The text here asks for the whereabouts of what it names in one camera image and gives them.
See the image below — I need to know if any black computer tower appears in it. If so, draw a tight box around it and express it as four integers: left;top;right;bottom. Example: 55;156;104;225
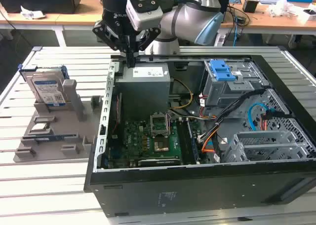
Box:
218;0;230;23

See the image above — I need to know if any metal socket cover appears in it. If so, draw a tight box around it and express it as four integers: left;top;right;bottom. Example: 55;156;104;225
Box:
150;113;171;137

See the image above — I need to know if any small black container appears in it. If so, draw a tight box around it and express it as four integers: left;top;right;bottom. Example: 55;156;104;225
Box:
242;0;259;13

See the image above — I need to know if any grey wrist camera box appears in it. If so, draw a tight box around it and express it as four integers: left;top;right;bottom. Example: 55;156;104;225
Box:
125;0;163;31

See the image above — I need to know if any black graphics card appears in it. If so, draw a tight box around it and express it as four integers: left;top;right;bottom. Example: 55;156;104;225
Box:
138;157;182;167

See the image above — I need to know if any hanging blue cable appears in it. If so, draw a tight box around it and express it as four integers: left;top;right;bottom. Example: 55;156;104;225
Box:
233;15;244;47

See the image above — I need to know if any crumpled white paper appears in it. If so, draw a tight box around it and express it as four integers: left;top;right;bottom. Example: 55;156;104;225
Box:
20;5;46;20

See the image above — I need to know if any white plastic bag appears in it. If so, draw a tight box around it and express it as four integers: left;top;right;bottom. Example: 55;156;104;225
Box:
265;0;304;17

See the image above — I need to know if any black RAM slot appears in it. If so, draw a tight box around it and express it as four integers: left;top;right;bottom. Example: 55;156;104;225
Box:
177;120;191;165

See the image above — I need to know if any light blue wire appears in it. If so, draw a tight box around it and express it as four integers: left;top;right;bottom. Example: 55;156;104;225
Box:
248;103;275;132

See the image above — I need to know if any grey parts rack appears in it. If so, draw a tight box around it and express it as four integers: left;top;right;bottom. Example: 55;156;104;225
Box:
13;78;103;163

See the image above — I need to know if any black open PC case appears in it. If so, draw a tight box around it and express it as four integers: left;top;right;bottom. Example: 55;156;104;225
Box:
83;53;316;218

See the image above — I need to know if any grey metal disk bay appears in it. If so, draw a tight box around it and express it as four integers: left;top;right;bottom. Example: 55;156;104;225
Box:
223;130;309;163

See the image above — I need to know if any yellow wire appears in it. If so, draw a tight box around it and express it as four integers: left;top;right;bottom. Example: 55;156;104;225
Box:
170;79;195;110

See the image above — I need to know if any silver CPU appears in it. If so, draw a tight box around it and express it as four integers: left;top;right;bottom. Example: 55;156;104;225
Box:
32;123;49;132

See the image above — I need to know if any blue drive latch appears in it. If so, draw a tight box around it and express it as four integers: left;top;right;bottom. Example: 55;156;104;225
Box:
208;59;235;81

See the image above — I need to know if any orange wire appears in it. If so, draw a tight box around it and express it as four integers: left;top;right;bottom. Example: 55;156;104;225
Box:
201;130;220;153

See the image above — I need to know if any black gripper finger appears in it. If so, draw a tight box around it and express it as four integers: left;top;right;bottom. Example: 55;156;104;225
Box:
92;20;131;68
130;27;161;69

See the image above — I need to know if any RAM stick in slot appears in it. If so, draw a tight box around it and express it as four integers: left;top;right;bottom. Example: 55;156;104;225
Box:
187;118;200;163

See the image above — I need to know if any grey wire bundle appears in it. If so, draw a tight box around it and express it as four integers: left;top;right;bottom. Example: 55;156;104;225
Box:
172;110;218;121

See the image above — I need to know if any large black box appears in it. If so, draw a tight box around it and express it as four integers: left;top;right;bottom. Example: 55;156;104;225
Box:
0;0;81;14

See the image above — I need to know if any green motherboard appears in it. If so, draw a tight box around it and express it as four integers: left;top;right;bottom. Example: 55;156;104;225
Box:
108;118;200;168

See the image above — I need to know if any wooden desk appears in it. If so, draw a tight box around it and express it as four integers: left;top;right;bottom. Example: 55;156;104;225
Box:
0;0;149;48
217;0;316;44

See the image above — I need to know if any CPU socket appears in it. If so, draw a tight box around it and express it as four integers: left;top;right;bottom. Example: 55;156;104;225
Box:
153;140;170;153

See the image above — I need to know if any black cable bundle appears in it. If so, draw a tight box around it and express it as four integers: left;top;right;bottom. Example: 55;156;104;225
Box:
212;89;270;137

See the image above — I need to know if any grey metal drive cage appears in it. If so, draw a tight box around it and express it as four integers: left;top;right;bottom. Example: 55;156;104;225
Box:
201;61;269;107

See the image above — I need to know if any blue RAM stick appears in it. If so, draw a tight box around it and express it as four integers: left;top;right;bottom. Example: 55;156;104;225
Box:
36;134;77;141

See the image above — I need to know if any hard disk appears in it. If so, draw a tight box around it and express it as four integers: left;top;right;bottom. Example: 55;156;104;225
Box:
19;65;69;110

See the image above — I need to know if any grey power supply unit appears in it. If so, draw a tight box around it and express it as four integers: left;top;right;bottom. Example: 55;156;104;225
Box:
115;63;172;122

